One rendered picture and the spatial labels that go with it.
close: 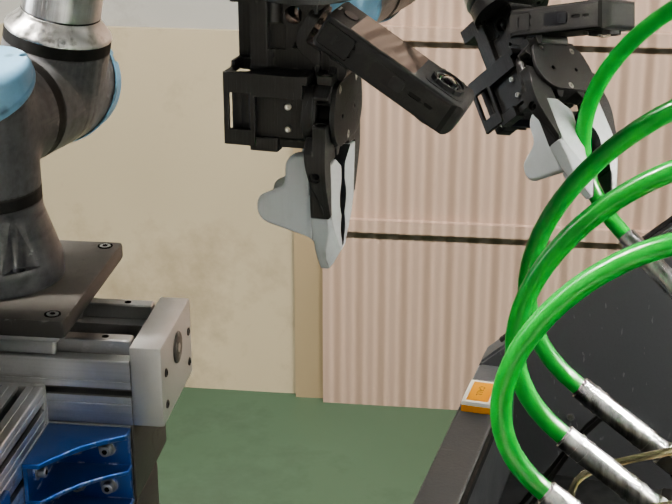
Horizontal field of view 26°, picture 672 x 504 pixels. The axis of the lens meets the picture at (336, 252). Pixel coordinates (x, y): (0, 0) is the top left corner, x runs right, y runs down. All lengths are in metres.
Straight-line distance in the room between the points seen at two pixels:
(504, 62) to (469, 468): 0.37
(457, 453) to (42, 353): 0.45
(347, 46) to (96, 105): 0.66
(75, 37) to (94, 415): 0.40
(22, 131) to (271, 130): 0.52
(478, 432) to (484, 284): 1.99
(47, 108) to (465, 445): 0.55
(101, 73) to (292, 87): 0.63
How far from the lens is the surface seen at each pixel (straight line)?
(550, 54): 1.30
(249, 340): 3.56
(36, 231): 1.52
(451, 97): 0.99
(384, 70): 0.99
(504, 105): 1.31
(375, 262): 3.39
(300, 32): 1.01
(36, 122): 1.51
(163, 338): 1.51
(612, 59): 1.24
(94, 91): 1.60
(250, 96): 1.01
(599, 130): 1.30
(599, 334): 1.52
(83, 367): 1.52
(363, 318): 3.45
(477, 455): 1.38
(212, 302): 3.54
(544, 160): 1.28
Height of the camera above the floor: 1.62
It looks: 21 degrees down
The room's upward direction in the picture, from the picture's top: straight up
